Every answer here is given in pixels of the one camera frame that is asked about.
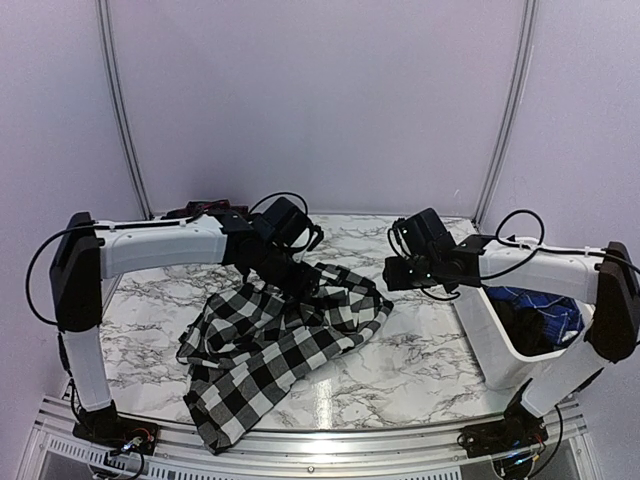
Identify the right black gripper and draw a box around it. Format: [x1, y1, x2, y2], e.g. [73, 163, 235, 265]
[382, 255, 441, 292]

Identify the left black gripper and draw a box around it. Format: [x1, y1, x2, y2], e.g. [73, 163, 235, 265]
[255, 244, 323, 303]

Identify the black white plaid shirt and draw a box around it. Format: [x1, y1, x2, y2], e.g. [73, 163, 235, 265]
[176, 263, 394, 454]

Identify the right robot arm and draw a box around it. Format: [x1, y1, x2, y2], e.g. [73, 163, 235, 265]
[383, 228, 639, 448]

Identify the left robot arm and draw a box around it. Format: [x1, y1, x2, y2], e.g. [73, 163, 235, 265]
[49, 206, 324, 445]

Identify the black garment in bin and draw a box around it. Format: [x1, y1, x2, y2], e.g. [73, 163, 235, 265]
[492, 301, 562, 357]

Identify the white plastic bin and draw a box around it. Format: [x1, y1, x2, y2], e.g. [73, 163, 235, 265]
[454, 287, 593, 390]

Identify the red black plaid shirt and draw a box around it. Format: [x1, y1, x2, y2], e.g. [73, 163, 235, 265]
[161, 199, 249, 220]

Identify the blue plaid shirt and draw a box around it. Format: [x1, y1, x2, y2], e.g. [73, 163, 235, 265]
[485, 287, 585, 356]

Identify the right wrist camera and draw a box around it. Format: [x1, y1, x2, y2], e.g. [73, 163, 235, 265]
[398, 208, 455, 255]

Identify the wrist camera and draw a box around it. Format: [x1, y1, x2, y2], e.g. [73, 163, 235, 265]
[398, 208, 455, 255]
[260, 196, 311, 247]

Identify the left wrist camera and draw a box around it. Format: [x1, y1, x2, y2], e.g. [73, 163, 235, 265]
[260, 196, 311, 247]

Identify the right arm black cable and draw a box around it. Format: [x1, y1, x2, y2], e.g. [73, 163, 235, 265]
[477, 208, 640, 281]

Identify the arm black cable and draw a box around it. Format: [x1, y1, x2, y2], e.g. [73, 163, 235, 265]
[24, 227, 109, 326]
[477, 208, 640, 281]

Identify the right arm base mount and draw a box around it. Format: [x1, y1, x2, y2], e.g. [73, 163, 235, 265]
[457, 405, 548, 458]

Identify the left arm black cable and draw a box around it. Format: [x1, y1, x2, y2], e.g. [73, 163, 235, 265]
[24, 227, 109, 326]

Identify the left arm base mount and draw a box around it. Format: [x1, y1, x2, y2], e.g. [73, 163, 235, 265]
[73, 408, 159, 455]

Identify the right aluminium corner post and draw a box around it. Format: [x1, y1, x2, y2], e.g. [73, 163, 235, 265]
[471, 0, 539, 227]

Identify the aluminium corner post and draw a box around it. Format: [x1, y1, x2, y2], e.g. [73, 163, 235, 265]
[471, 0, 539, 227]
[95, 0, 153, 219]

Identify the aluminium front frame rail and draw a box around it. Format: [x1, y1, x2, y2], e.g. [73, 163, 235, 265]
[19, 394, 601, 480]

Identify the left aluminium corner post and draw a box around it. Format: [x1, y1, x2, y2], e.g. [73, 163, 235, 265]
[95, 0, 153, 219]

